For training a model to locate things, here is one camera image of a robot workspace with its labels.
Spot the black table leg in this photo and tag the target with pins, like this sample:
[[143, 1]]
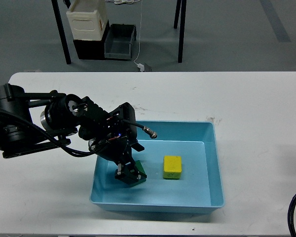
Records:
[[61, 31], [177, 13], [182, 30]]

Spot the white power adapter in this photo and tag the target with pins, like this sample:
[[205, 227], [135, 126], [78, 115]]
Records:
[[141, 67]]

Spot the black right table leg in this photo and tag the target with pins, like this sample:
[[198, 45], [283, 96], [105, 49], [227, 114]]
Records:
[[182, 30]]

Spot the black box under crate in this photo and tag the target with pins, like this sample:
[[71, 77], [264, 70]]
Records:
[[92, 49]]

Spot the black left table leg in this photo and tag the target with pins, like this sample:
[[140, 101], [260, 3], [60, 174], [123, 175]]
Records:
[[61, 31]]

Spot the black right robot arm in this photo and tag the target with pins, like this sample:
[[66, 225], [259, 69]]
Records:
[[291, 216]]

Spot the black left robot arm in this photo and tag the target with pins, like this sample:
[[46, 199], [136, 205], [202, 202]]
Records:
[[36, 122]]

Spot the green block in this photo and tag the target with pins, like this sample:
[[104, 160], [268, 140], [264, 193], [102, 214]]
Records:
[[138, 177]]

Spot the dark grey storage bin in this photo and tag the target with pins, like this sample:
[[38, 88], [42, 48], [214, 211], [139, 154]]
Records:
[[119, 42]]

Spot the black rear table leg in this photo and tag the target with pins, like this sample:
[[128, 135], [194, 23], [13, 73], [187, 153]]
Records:
[[177, 13]]

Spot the cream plastic crate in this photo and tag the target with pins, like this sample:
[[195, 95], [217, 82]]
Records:
[[87, 19]]

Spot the yellow block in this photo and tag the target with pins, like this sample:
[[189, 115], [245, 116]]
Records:
[[172, 167]]

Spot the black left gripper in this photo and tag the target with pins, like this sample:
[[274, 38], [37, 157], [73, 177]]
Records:
[[111, 135]]

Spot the blue plastic tray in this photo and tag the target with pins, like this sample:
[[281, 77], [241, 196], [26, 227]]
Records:
[[199, 189]]

